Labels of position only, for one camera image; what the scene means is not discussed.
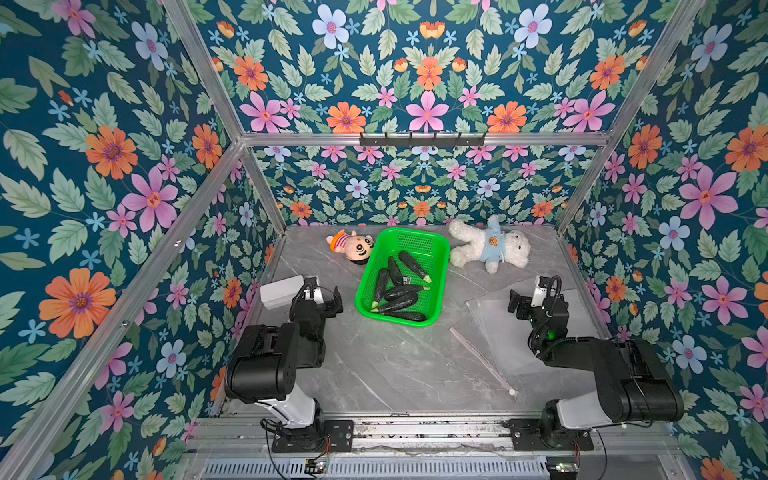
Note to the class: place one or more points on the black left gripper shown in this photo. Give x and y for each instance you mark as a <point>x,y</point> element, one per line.
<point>327,301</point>

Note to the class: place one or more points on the white teddy bear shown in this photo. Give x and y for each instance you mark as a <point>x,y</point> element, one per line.
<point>490,245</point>

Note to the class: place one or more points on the dark eggplant left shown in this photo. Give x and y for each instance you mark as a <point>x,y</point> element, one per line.
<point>380,286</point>

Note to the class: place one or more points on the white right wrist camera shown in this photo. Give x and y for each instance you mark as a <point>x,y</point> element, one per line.
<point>540,294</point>

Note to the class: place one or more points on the clear zip-top bag pink zipper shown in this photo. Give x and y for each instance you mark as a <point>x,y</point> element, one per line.
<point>505,385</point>

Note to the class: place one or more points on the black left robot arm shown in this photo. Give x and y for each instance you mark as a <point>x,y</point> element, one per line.
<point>263,368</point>

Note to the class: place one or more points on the green plastic basket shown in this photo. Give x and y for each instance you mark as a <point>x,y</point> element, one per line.
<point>431,250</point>

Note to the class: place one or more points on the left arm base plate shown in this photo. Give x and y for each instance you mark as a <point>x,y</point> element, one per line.
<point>328,436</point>

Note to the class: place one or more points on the dark eggplant upper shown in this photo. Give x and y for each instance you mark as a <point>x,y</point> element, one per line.
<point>395,273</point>

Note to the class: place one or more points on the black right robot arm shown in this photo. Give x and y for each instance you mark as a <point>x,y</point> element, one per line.
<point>631,385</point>

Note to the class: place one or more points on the cartoon doll head toy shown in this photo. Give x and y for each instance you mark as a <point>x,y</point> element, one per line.
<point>356,248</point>

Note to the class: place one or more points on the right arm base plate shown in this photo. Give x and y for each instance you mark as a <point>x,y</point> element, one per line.
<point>535,435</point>

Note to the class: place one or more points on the white plastic box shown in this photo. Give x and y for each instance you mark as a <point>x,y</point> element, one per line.
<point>280,293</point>

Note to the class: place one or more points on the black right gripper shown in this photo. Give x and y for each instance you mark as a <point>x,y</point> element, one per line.
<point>522,303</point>

